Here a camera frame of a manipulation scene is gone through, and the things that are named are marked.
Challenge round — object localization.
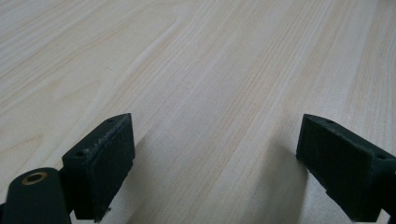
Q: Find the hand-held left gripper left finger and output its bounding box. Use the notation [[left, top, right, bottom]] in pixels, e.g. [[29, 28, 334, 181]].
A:
[[62, 113, 136, 223]]

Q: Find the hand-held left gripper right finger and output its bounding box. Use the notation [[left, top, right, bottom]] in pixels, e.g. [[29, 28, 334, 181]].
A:
[[295, 113, 396, 223]]

